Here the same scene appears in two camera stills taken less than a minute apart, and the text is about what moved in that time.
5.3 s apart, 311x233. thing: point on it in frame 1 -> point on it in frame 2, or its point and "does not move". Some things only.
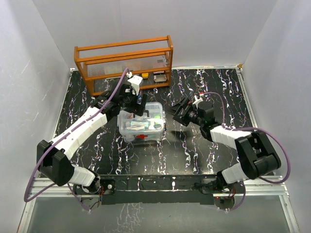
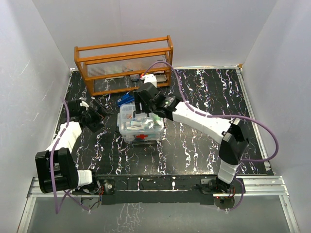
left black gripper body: [129, 103] -> [92, 120]
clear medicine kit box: [147, 128] does not move
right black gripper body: [190, 114] -> [142, 107]
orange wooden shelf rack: [149, 61] does not move
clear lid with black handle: [153, 121] does not move
